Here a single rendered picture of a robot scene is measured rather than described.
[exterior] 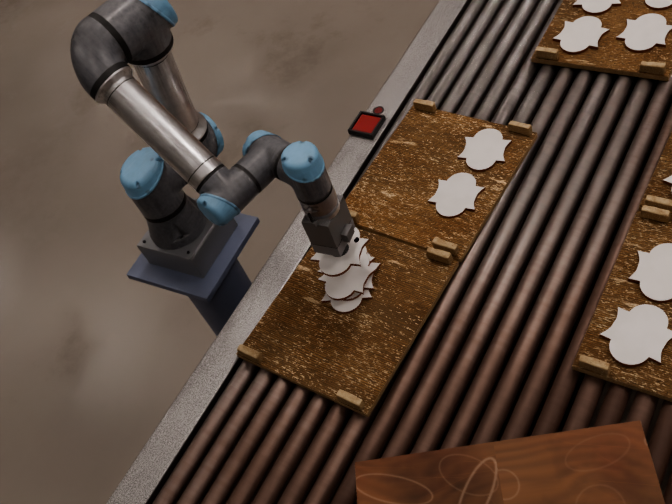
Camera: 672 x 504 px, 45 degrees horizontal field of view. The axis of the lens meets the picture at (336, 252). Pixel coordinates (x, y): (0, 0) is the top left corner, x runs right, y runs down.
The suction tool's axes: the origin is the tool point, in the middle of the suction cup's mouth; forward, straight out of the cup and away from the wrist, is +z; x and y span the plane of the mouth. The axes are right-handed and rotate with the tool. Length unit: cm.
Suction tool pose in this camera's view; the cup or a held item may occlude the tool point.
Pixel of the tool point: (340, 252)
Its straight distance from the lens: 176.1
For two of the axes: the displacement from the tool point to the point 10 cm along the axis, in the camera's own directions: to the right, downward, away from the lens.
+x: -8.9, -1.6, 4.3
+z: 2.6, 5.9, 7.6
